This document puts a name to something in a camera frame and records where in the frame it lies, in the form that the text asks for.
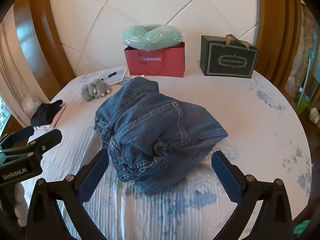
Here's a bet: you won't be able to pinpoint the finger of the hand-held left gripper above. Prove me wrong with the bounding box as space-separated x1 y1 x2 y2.
0 126 35 151
0 129 63 162

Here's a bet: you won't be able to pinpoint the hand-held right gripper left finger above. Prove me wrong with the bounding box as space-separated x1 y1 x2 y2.
25 149 110 240

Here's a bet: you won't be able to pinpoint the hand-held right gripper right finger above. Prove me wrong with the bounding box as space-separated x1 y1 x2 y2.
211 151 294 240

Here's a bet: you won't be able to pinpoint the blue denim jeans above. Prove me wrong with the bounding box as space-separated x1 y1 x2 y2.
94 77 229 197

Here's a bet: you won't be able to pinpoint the person's left hand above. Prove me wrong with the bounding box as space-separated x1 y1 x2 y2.
13 182 28 227

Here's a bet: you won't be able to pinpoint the black cloth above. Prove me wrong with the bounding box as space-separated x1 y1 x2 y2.
30 99 64 127

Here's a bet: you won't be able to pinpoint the window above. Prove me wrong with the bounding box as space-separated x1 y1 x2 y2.
0 96 12 131

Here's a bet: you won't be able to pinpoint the white floral bed sheet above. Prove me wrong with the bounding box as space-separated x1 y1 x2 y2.
21 66 314 240

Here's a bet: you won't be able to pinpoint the beige curtain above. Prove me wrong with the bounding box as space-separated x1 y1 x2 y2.
0 17 33 120

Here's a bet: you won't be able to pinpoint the grey plush toy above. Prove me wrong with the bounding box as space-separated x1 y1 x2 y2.
80 78 113 102

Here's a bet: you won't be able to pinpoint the green cloth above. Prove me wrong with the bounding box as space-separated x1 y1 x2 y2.
293 219 312 238

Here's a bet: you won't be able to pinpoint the green plastic container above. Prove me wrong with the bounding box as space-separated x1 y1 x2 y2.
294 94 310 112

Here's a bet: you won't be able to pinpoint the crumpled white tissue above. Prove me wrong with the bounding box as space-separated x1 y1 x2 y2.
309 107 320 123

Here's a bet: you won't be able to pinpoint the black gift box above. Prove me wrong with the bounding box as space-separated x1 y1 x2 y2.
199 34 259 79

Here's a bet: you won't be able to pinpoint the red paper bag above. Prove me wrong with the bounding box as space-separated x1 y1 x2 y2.
124 41 186 78

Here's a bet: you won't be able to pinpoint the white padded headboard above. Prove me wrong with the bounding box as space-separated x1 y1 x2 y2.
46 0 260 80

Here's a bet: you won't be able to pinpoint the green neck pillow in plastic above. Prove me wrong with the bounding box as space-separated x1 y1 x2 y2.
122 24 186 50

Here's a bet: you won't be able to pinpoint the wooden bed frame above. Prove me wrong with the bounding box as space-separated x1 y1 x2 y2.
12 0 308 128

